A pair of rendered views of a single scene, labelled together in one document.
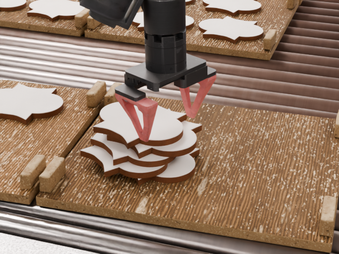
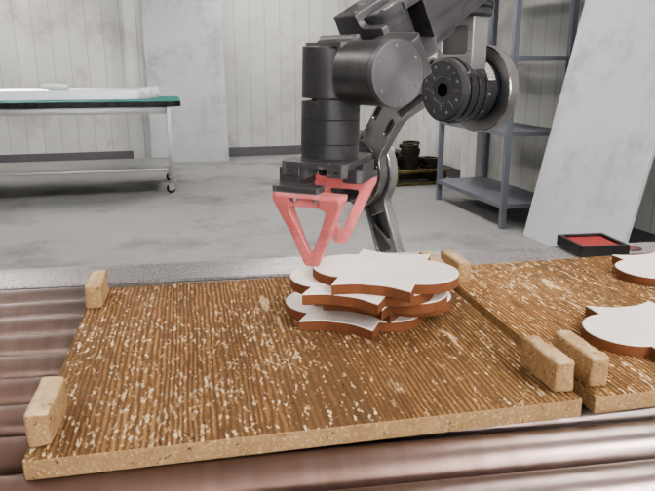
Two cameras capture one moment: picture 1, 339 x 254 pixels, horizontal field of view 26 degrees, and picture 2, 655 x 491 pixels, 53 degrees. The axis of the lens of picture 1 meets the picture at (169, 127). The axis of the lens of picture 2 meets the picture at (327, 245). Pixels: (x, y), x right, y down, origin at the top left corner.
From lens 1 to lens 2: 158 cm
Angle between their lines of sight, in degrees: 129
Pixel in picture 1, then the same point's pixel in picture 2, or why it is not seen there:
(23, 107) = (630, 318)
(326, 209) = (98, 275)
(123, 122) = (402, 262)
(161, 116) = (363, 275)
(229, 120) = (294, 393)
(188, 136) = (305, 279)
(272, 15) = not seen: outside the picture
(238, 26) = not seen: outside the picture
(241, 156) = (234, 341)
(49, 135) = (529, 311)
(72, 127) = (522, 325)
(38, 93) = not seen: outside the picture
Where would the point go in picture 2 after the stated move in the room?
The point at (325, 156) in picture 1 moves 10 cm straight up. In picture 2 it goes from (91, 369) to (78, 257)
